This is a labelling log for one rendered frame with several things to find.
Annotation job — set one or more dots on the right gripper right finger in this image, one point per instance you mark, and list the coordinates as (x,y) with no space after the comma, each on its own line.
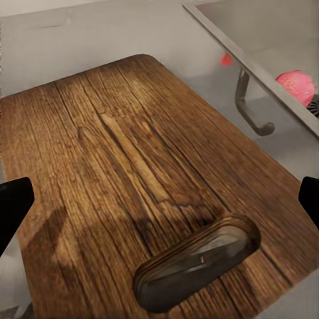
(309,198)

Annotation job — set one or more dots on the cutting board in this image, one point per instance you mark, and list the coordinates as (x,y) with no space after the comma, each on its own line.
(129,166)

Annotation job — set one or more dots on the drop in sink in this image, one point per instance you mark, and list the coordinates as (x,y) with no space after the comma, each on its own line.
(269,38)

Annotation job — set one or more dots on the vidalia onion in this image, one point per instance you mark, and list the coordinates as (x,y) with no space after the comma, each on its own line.
(299,84)

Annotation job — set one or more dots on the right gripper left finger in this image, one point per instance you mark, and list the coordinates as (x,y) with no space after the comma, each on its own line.
(16,198)

